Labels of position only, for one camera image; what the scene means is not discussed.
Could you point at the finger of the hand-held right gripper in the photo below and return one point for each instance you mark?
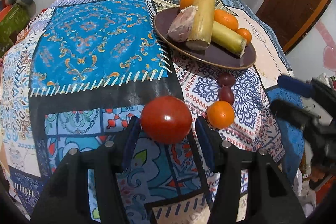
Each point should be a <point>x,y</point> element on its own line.
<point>295,85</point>
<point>291,112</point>

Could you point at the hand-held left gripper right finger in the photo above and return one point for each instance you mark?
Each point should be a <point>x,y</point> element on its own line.
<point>206,145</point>

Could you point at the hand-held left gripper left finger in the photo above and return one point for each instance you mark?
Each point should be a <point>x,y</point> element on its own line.
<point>131,140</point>

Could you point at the red tomato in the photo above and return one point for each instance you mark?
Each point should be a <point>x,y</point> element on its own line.
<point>166,119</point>

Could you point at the small tangerine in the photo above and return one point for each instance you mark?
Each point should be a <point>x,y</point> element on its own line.
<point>244,34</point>

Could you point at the dark purple plate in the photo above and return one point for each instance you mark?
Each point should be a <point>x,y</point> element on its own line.
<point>225,54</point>

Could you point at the green sugarcane piece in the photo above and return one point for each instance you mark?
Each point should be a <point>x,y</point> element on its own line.
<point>228,39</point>

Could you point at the yellow sugarcane piece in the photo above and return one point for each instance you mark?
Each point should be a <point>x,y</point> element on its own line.
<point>202,19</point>

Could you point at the pink sweet potato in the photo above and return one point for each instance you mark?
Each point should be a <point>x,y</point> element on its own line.
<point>182,26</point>

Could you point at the medium orange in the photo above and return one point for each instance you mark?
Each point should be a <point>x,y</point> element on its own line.
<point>220,114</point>

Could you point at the white heart-print sliding door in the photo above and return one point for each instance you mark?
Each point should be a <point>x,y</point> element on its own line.
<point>317,48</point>

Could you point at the patchwork tablecloth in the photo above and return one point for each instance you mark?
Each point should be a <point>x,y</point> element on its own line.
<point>92,56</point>

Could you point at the orange box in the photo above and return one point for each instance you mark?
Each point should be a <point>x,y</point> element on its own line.
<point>6,8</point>

